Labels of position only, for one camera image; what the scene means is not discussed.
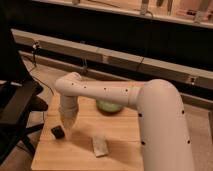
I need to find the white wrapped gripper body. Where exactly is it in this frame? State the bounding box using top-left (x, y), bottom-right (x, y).
top-left (59, 95), bottom-right (79, 129)

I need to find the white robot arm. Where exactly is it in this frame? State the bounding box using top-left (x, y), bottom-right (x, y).
top-left (55, 72), bottom-right (195, 171)

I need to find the black eraser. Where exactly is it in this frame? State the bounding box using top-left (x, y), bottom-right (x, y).
top-left (51, 126), bottom-right (65, 139)

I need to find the green bowl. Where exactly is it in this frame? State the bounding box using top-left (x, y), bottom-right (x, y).
top-left (96, 100), bottom-right (123, 113)

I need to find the wooden table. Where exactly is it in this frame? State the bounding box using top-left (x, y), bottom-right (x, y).
top-left (31, 93), bottom-right (144, 171)

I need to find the black office chair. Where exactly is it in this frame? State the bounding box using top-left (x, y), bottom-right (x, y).
top-left (0, 11), bottom-right (48, 165)

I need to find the black cable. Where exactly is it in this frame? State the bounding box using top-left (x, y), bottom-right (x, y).
top-left (135, 9), bottom-right (155, 72)

